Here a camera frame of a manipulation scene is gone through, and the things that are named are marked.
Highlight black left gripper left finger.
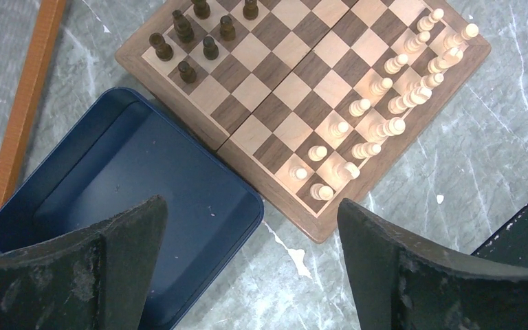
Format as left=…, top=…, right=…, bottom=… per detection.
left=0, top=196, right=168, bottom=329

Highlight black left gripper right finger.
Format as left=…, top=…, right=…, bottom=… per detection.
left=337, top=199, right=528, bottom=329

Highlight wooden chess board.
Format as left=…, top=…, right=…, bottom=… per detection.
left=115, top=0, right=491, bottom=243

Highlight light chess pieces row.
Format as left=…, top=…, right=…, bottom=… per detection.
left=272, top=1, right=479, bottom=209

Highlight blue metal tin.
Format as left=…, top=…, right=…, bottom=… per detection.
left=0, top=88, right=264, bottom=329

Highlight orange wooden rack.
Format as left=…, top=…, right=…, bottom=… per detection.
left=0, top=0, right=66, bottom=209

